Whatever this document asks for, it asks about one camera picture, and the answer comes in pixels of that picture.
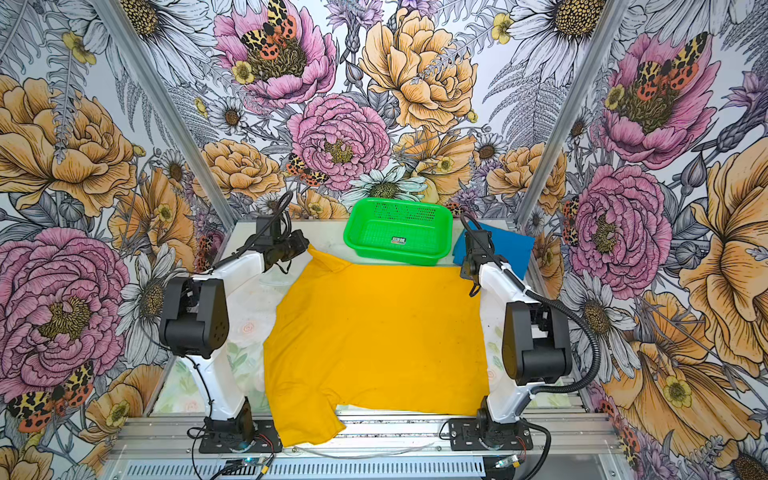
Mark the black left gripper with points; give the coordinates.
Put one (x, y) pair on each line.
(301, 244)

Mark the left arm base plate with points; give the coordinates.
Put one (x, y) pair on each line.
(222, 437)

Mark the yellow t shirt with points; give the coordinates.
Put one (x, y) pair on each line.
(379, 337)

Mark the aluminium frame post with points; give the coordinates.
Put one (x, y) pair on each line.
(118, 25)
(606, 30)

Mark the aluminium frame post right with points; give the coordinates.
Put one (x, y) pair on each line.
(606, 30)

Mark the aluminium front rail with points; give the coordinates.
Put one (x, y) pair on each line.
(573, 431)

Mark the folded blue t shirt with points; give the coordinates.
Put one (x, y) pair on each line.
(515, 248)

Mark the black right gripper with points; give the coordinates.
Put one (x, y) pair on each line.
(463, 271)

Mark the green plastic basket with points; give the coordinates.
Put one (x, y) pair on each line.
(408, 232)

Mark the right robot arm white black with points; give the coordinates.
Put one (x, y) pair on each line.
(534, 350)

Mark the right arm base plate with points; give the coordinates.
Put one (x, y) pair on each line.
(470, 434)

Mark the aluminium frame post left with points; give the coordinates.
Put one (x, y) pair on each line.
(118, 25)

